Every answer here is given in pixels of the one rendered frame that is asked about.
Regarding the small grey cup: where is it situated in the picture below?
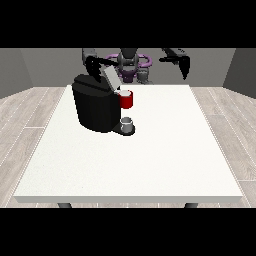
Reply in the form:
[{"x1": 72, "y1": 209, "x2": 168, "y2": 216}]
[{"x1": 119, "y1": 116, "x2": 135, "y2": 134}]

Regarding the pale grey machine lid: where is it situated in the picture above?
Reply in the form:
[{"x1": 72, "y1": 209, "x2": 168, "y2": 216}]
[{"x1": 102, "y1": 66, "x2": 122, "y2": 92}]

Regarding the black coffee machine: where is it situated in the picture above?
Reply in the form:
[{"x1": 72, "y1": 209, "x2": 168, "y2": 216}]
[{"x1": 71, "y1": 73, "x2": 136, "y2": 137}]

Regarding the grey trunk with purple rings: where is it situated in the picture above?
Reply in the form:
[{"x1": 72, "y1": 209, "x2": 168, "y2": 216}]
[{"x1": 104, "y1": 48, "x2": 155, "y2": 85}]

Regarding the red pod holder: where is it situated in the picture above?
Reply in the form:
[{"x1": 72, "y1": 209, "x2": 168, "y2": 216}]
[{"x1": 118, "y1": 89, "x2": 135, "y2": 110}]

